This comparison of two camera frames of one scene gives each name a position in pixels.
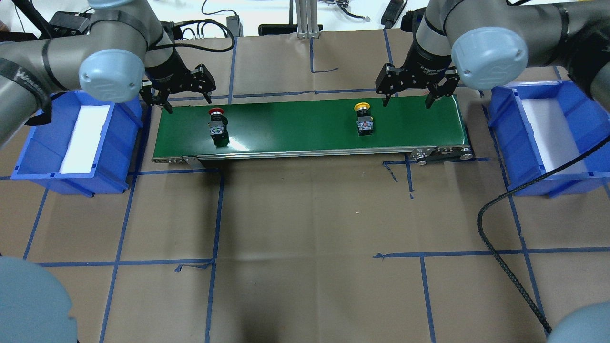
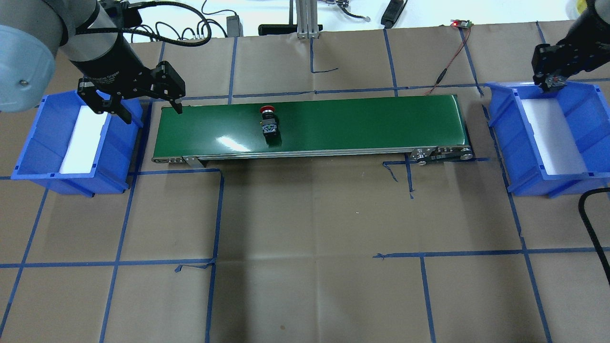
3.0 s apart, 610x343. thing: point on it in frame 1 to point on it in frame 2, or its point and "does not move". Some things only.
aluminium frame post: x=307 y=19 does not move
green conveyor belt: x=423 y=129 does not move
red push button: x=218 y=127 to x=270 y=127
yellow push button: x=365 y=122 to x=553 y=81
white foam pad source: x=82 y=147 does not move
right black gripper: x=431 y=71 to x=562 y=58
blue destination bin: x=537 y=127 does not move
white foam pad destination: x=555 y=143 does not move
